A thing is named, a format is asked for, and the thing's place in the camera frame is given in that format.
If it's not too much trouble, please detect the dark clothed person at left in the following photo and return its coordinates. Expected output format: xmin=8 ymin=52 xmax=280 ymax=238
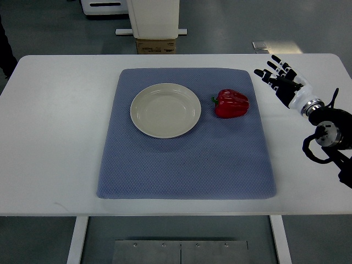
xmin=1 ymin=21 xmax=18 ymax=79

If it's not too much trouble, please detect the grey floor outlet cover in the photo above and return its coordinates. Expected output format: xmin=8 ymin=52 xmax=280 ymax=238
xmin=252 ymin=41 xmax=268 ymax=50

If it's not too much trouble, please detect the blue textured mat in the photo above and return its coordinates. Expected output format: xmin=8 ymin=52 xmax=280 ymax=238
xmin=97 ymin=68 xmax=276 ymax=200

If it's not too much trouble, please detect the white table leg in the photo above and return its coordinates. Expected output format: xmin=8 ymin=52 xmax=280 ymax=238
xmin=269 ymin=215 xmax=292 ymax=264
xmin=67 ymin=216 xmax=89 ymax=264

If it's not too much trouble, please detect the metal floor plate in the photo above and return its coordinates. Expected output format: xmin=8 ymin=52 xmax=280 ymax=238
xmin=112 ymin=240 xmax=250 ymax=263

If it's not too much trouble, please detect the right white table leg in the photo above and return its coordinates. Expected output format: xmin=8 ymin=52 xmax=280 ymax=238
xmin=269 ymin=215 xmax=292 ymax=264

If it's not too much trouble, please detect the red bell pepper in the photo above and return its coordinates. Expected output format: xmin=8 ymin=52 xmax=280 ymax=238
xmin=211 ymin=89 xmax=250 ymax=119

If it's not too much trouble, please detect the white cabinet with slot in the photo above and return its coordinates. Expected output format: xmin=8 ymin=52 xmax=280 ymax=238
xmin=80 ymin=0 xmax=128 ymax=15

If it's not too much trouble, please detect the white pedestal base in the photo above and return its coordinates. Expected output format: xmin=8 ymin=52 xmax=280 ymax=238
xmin=115 ymin=0 xmax=188 ymax=40

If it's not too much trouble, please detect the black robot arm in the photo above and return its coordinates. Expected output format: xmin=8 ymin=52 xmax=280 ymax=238
xmin=302 ymin=89 xmax=351 ymax=188

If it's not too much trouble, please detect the left white table leg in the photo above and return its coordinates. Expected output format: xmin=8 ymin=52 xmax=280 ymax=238
xmin=67 ymin=216 xmax=89 ymax=264

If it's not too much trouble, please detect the cardboard box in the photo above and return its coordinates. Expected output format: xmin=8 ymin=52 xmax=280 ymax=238
xmin=136 ymin=39 xmax=176 ymax=54

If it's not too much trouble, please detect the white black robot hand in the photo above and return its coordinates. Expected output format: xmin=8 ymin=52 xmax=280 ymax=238
xmin=254 ymin=55 xmax=325 ymax=117

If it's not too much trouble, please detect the cream round plate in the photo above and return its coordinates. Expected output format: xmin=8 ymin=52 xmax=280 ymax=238
xmin=130 ymin=83 xmax=201 ymax=139

